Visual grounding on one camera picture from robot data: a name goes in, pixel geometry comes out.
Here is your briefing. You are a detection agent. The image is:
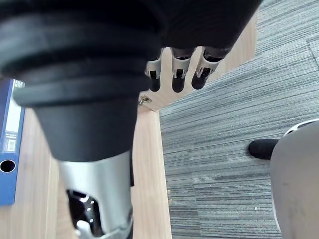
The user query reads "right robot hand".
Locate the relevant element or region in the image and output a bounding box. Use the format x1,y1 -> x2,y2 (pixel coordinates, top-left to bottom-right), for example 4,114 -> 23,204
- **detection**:
0,0 -> 264,239

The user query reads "light wooden cabinet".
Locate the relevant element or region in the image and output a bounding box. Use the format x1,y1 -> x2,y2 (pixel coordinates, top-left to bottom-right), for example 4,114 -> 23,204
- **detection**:
0,15 -> 258,239

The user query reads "blue file folder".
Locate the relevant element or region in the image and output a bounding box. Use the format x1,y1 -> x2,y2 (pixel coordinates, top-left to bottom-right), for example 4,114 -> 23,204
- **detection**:
0,78 -> 26,206

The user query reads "dark robot foot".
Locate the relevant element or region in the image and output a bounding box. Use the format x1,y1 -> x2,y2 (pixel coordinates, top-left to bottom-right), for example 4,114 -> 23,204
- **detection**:
248,138 -> 280,161

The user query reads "silver robot leg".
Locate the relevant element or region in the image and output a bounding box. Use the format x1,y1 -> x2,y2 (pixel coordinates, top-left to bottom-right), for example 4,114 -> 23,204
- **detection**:
270,119 -> 319,239

